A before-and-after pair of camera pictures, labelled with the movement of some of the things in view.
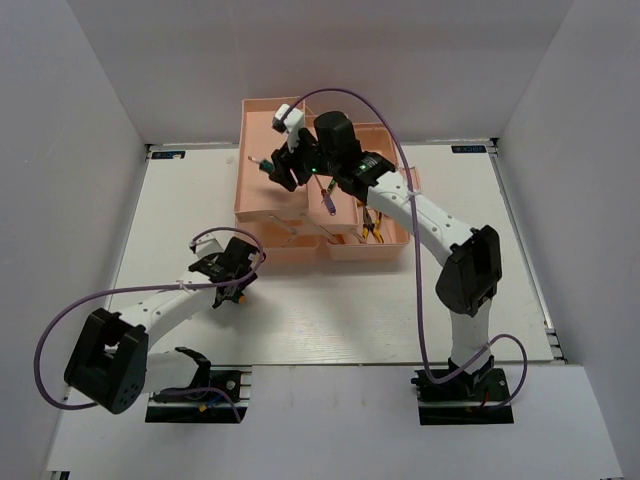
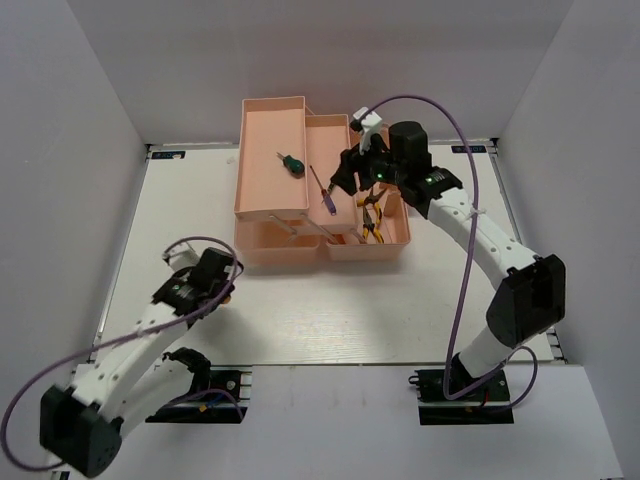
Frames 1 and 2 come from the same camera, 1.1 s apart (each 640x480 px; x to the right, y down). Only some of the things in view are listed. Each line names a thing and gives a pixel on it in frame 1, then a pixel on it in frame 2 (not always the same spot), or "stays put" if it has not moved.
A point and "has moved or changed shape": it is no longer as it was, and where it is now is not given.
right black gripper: (285, 159) -> (352, 162)
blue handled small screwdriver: (327, 198) stays put
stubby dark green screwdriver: (263, 164) has moved or changed shape
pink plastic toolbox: (319, 218) stays put
